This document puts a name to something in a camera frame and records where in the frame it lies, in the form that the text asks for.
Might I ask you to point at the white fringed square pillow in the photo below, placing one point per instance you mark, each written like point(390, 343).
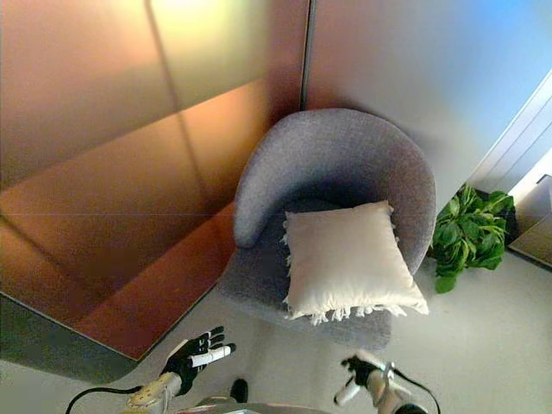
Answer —
point(345, 259)

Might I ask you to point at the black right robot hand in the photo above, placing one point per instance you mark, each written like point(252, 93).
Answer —
point(360, 373)

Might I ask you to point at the beige tiled cabinet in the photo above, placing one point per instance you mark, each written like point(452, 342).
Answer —
point(537, 237)

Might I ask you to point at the green leafy potted plant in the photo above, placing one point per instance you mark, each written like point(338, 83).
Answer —
point(468, 233)

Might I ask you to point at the black robot foot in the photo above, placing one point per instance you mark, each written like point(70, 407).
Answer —
point(239, 390)

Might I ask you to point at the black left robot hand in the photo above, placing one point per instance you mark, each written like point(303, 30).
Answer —
point(190, 358)

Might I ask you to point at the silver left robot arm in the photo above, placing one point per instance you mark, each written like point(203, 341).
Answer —
point(155, 390)

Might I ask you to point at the white door frame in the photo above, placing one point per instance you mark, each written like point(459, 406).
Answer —
point(513, 146)

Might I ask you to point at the grey fabric tub armchair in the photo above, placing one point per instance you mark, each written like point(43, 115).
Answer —
point(336, 146)

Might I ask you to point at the black plant pot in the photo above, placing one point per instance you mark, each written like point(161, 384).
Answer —
point(512, 226)

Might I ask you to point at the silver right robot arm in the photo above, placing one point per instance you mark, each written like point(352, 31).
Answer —
point(390, 394)

